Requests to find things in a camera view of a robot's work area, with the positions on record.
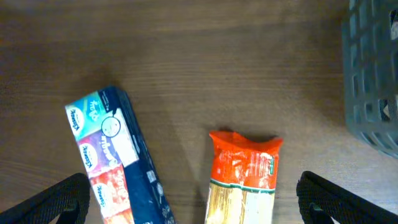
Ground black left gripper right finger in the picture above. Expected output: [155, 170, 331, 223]
[296, 171, 397, 224]

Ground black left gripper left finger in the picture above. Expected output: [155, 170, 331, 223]
[1, 173, 90, 224]

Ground Kleenex tissue multipack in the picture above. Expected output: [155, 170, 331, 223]
[65, 86, 176, 224]

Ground orange spaghetti packet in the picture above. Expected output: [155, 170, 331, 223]
[205, 131, 283, 224]

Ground grey plastic basket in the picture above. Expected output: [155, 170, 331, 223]
[341, 0, 397, 158]

